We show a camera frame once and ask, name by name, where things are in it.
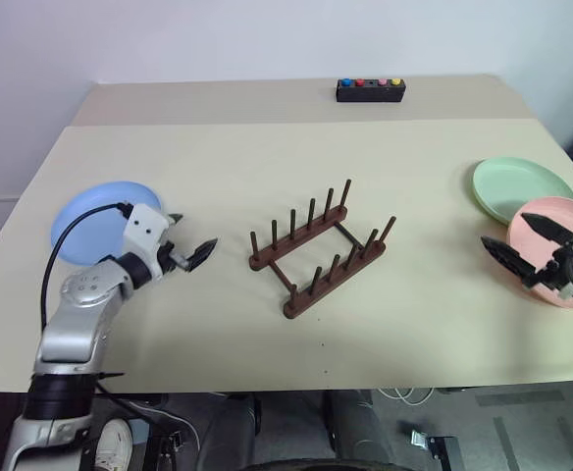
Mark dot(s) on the green plate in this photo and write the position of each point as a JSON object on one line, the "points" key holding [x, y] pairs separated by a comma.
{"points": [[517, 189]]}

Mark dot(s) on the dark grey trouser leg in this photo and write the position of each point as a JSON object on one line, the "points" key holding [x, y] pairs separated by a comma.
{"points": [[218, 432], [360, 429]]}

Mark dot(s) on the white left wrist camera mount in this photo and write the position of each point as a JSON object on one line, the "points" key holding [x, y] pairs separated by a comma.
{"points": [[144, 228]]}

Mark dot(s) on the black button box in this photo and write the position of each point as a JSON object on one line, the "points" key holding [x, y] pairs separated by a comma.
{"points": [[370, 94]]}

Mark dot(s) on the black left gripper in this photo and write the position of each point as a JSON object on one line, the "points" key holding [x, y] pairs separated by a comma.
{"points": [[169, 259]]}

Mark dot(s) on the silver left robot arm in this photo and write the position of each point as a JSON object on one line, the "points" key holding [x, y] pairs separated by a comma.
{"points": [[75, 314]]}

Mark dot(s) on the metal floor bracket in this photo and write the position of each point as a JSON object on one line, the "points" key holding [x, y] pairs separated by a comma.
{"points": [[426, 441]]}

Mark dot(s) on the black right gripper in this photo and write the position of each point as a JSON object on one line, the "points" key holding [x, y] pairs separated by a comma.
{"points": [[563, 267]]}

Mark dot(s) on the beige table cover sheet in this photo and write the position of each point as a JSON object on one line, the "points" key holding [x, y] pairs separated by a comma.
{"points": [[267, 162]]}

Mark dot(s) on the brown wooden dish rack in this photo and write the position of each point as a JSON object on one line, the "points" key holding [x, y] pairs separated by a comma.
{"points": [[316, 289]]}

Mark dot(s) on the white sneaker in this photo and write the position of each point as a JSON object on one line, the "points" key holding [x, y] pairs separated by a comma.
{"points": [[114, 441]]}

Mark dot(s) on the pink-red plate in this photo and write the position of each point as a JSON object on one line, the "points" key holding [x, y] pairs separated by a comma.
{"points": [[546, 299]]}

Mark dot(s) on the blue plate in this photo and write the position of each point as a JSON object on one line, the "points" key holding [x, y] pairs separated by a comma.
{"points": [[95, 230]]}

